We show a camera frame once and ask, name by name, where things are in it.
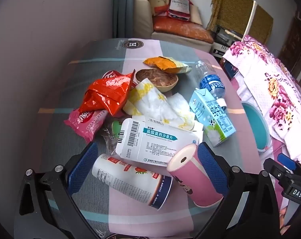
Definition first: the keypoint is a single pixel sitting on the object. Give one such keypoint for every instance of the leopard print cloth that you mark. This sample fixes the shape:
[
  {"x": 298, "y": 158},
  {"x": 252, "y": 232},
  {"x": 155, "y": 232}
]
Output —
[{"x": 230, "y": 5}]

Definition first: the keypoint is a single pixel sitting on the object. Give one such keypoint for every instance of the pink paper cup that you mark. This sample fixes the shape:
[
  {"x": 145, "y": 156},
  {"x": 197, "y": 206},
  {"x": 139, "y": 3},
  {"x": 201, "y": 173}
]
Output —
[{"x": 190, "y": 176}]

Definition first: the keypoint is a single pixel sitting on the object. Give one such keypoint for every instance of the red white wrapper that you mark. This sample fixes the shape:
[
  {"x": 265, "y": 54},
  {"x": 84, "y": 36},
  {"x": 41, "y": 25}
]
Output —
[{"x": 110, "y": 74}]

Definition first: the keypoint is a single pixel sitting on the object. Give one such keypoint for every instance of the pink floral bed sheet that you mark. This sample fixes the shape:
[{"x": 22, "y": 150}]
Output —
[{"x": 272, "y": 84}]

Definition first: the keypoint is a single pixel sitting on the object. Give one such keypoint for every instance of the white napkin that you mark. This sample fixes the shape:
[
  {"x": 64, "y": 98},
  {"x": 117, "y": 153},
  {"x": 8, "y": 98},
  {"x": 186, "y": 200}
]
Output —
[{"x": 180, "y": 107}]

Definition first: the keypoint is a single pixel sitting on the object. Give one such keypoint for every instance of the white pole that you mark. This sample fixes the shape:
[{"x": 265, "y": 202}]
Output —
[{"x": 251, "y": 15}]

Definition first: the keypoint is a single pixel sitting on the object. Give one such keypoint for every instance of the cream pillow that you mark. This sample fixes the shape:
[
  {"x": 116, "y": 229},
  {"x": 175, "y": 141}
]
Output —
[{"x": 196, "y": 15}]

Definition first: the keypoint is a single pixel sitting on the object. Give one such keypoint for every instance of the white nightstand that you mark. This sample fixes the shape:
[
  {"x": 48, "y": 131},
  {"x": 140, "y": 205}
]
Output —
[{"x": 219, "y": 49}]

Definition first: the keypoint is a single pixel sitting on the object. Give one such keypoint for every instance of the black stereo device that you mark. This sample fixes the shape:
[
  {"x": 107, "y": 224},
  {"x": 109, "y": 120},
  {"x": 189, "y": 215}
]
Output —
[{"x": 225, "y": 33}]

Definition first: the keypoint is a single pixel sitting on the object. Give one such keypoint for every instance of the white yoghurt cup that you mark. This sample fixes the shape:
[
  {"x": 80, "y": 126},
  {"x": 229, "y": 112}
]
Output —
[{"x": 125, "y": 176}]

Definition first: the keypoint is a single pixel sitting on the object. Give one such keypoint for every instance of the wooden bowl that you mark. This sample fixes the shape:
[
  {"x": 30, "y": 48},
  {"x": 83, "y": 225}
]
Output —
[{"x": 160, "y": 77}]

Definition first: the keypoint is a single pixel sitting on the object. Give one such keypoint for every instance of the red white bag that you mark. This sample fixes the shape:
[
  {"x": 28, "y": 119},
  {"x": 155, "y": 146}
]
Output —
[{"x": 179, "y": 3}]

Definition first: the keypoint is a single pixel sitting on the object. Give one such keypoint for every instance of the dark wooden cabinet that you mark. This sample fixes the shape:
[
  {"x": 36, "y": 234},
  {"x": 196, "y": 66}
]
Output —
[{"x": 294, "y": 42}]

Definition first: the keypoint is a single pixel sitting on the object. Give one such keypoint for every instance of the pink snack wrapper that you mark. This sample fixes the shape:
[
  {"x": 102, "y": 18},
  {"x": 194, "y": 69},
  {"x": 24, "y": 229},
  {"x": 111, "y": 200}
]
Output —
[{"x": 85, "y": 123}]

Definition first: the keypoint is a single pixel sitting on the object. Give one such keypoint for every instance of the yellow white wrapper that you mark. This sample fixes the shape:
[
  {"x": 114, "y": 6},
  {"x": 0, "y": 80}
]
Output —
[{"x": 148, "y": 97}]

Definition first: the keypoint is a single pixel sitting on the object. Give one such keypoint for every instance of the clear plastic water bottle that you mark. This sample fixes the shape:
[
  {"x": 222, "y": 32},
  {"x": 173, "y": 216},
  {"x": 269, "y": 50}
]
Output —
[{"x": 211, "y": 83}]

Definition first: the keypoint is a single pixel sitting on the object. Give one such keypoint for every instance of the white medicine box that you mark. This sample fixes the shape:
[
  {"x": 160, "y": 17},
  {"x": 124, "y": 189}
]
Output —
[{"x": 153, "y": 142}]

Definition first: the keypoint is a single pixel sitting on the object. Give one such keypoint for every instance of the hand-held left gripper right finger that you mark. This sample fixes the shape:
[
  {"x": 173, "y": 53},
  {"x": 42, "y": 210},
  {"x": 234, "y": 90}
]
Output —
[{"x": 212, "y": 171}]

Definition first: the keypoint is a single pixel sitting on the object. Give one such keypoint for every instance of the yellow pillow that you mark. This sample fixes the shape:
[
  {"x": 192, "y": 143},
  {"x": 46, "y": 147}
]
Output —
[{"x": 158, "y": 2}]

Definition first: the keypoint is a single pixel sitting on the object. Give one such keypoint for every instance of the green clear seed packet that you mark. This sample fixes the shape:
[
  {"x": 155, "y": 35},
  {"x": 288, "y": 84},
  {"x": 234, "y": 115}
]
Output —
[{"x": 114, "y": 127}]

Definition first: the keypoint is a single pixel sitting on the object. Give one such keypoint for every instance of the cream leather sofa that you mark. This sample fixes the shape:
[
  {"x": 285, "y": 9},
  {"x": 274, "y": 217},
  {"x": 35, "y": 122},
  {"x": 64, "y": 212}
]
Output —
[{"x": 140, "y": 12}]

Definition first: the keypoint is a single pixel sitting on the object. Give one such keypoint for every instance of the orange seat cushion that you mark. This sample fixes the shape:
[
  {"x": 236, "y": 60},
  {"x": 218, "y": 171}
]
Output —
[{"x": 180, "y": 28}]

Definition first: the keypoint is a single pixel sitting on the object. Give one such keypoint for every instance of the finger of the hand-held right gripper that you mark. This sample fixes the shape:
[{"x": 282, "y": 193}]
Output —
[
  {"x": 288, "y": 161},
  {"x": 276, "y": 170}
]

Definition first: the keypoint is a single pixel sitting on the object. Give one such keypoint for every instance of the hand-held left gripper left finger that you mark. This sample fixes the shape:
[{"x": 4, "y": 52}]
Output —
[{"x": 82, "y": 169}]

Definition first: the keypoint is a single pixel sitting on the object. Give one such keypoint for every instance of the teal trash bin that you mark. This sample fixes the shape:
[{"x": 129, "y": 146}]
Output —
[{"x": 255, "y": 127}]

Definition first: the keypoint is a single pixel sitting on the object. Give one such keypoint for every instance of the orange foil snack bag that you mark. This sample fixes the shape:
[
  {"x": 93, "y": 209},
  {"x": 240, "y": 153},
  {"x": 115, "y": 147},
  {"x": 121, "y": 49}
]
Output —
[{"x": 108, "y": 92}]

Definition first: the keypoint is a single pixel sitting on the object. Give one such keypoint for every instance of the yellow orange snack packet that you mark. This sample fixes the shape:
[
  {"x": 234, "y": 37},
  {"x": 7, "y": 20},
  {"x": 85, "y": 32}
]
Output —
[{"x": 163, "y": 63}]

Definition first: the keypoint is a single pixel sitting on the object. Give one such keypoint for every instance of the blue white milk carton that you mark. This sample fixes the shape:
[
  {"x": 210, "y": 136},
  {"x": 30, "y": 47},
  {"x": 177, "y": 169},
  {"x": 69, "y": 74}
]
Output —
[{"x": 212, "y": 114}]

